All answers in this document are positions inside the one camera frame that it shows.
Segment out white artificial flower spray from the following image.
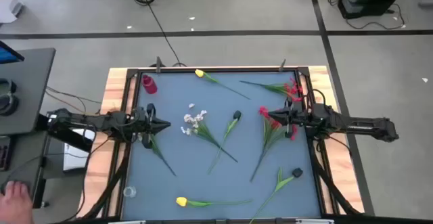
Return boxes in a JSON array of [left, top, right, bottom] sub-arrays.
[[180, 103, 239, 163], [137, 132, 177, 177]]

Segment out dark grey desk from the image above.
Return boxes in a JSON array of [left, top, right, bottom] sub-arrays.
[[0, 131, 48, 218], [0, 47, 57, 137]]

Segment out black headphones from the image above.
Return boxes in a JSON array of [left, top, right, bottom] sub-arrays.
[[0, 78, 20, 116]]

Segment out red vase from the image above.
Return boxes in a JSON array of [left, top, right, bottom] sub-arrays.
[[141, 74, 158, 95]]

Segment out computer monitor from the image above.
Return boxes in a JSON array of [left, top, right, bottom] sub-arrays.
[[0, 40, 25, 65]]

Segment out black keyboard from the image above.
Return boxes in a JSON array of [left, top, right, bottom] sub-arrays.
[[0, 135, 13, 173]]

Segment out white rectangular box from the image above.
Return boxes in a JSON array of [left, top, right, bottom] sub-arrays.
[[63, 128, 96, 173]]

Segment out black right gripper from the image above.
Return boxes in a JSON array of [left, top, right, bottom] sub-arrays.
[[268, 97, 315, 139]]

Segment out black metal table frame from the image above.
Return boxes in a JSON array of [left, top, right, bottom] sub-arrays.
[[81, 56, 365, 224]]

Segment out white flat bracket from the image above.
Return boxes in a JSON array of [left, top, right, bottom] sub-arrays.
[[296, 218, 335, 224], [108, 219, 147, 224]]

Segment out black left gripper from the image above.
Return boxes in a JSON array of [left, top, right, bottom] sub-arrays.
[[133, 103, 172, 150]]

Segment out person's hand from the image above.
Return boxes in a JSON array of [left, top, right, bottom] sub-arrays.
[[0, 180, 35, 224]]

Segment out red artificial flower spray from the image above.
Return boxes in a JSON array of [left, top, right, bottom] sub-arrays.
[[250, 106, 298, 183], [239, 76, 304, 103]]

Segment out long black floor cable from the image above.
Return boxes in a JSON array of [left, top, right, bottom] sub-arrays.
[[138, 0, 187, 68]]

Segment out blue table mat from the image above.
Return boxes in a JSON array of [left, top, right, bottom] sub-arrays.
[[122, 70, 321, 220]]

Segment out thin black floor cable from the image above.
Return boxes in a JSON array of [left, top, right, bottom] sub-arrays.
[[326, 0, 407, 31]]

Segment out yellow artificial tulip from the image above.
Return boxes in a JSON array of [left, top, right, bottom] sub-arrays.
[[195, 68, 251, 100], [175, 196, 253, 208]]

